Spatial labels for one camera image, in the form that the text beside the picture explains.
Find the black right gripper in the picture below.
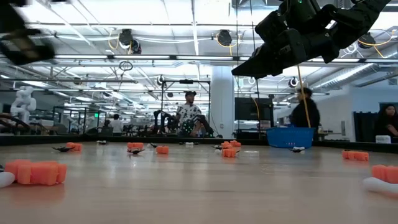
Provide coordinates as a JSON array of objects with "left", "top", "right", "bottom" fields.
[{"left": 231, "top": 0, "right": 340, "bottom": 79}]

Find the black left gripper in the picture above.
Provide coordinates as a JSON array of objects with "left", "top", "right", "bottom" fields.
[{"left": 0, "top": 28, "right": 56, "bottom": 65}]

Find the blue plastic basket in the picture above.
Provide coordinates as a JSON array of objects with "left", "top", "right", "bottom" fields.
[{"left": 266, "top": 126, "right": 315, "bottom": 149}]

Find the black display screen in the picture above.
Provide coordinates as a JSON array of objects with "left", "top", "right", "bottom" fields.
[{"left": 234, "top": 97, "right": 275, "bottom": 121}]

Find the person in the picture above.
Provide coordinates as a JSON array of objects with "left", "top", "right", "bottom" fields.
[
  {"left": 109, "top": 113, "right": 124, "bottom": 135},
  {"left": 289, "top": 86, "right": 321, "bottom": 129},
  {"left": 374, "top": 104, "right": 398, "bottom": 138},
  {"left": 175, "top": 90, "right": 203, "bottom": 138}
]

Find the white building column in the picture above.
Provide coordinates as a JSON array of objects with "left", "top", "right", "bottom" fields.
[{"left": 210, "top": 65, "right": 236, "bottom": 139}]

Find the black partition panel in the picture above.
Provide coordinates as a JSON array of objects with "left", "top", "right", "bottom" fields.
[{"left": 353, "top": 111, "right": 379, "bottom": 142}]

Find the ceiling light strip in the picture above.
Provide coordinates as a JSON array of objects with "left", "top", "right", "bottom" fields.
[{"left": 54, "top": 54, "right": 398, "bottom": 63}]

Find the black hanging cable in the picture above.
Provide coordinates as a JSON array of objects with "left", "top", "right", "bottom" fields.
[{"left": 248, "top": 0, "right": 262, "bottom": 140}]

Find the yellow hanging cable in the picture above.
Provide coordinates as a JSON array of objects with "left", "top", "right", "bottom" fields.
[{"left": 296, "top": 63, "right": 312, "bottom": 129}]

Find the black metal gantry frame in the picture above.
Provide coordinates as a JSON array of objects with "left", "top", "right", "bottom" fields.
[{"left": 160, "top": 79, "right": 211, "bottom": 138}]

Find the black framed enclosure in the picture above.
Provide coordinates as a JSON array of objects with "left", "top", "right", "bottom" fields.
[{"left": 52, "top": 106, "right": 108, "bottom": 135}]

